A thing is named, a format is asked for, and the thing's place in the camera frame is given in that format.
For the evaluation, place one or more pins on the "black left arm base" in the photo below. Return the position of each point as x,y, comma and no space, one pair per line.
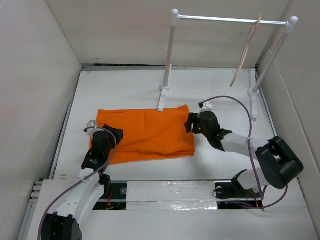
115,200

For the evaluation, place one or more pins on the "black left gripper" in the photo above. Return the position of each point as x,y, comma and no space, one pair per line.
117,133

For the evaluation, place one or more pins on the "white foam front panel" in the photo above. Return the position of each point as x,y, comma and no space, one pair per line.
288,220

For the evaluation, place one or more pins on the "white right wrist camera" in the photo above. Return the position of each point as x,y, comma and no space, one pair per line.
205,107

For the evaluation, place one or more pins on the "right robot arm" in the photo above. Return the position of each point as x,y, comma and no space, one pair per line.
278,164

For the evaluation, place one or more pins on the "wooden clothes hanger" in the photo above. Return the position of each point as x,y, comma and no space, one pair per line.
248,40

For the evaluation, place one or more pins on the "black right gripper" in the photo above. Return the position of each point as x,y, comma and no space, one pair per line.
193,118

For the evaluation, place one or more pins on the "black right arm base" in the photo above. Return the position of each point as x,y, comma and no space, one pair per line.
231,197

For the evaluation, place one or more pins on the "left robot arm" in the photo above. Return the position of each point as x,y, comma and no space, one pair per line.
65,216

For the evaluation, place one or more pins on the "orange trousers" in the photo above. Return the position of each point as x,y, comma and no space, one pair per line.
149,134

